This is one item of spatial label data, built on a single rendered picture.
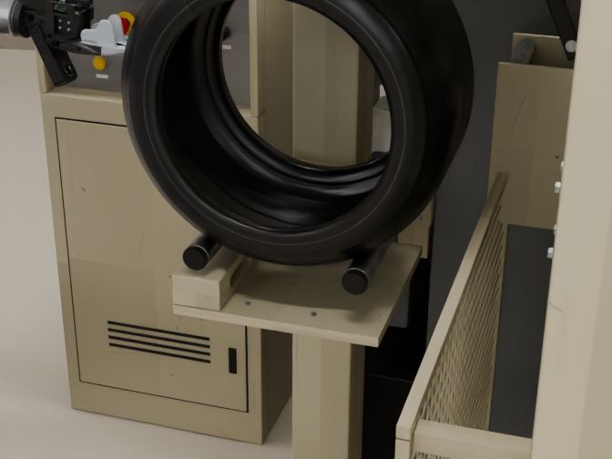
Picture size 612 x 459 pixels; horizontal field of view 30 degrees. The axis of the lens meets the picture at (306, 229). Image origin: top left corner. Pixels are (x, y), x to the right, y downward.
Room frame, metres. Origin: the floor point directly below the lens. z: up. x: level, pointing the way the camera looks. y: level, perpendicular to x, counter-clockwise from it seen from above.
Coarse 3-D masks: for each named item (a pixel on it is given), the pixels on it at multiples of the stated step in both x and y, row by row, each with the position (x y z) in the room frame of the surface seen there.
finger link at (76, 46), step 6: (60, 42) 1.87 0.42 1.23; (66, 42) 1.85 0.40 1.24; (72, 42) 1.85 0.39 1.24; (78, 42) 1.86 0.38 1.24; (60, 48) 1.85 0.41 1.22; (66, 48) 1.85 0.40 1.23; (72, 48) 1.85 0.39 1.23; (78, 48) 1.85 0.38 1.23; (84, 48) 1.84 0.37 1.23; (90, 48) 1.85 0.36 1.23; (96, 48) 1.85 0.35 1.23; (84, 54) 1.84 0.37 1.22; (90, 54) 1.85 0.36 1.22; (96, 54) 1.85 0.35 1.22
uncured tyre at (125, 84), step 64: (192, 0) 1.71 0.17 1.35; (320, 0) 1.65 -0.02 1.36; (384, 0) 1.65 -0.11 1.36; (448, 0) 1.80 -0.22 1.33; (128, 64) 1.76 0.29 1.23; (192, 64) 1.99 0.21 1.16; (384, 64) 1.62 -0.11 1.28; (448, 64) 1.66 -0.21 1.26; (128, 128) 1.78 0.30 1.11; (192, 128) 1.96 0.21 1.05; (448, 128) 1.63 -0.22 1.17; (192, 192) 1.71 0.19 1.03; (256, 192) 1.92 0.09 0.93; (320, 192) 1.92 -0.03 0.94; (384, 192) 1.62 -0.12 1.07; (256, 256) 1.70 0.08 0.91; (320, 256) 1.65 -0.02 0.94
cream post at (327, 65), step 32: (320, 32) 2.04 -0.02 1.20; (320, 64) 2.04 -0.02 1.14; (352, 64) 2.02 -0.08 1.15; (320, 96) 2.04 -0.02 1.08; (352, 96) 2.02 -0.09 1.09; (320, 128) 2.04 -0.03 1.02; (352, 128) 2.02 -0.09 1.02; (320, 160) 2.04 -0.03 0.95; (352, 160) 2.02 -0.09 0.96; (320, 352) 2.04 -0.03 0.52; (352, 352) 2.03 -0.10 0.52; (320, 384) 2.04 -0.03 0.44; (352, 384) 2.04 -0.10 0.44; (320, 416) 2.04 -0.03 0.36; (352, 416) 2.05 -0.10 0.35; (320, 448) 2.03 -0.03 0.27; (352, 448) 2.05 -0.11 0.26
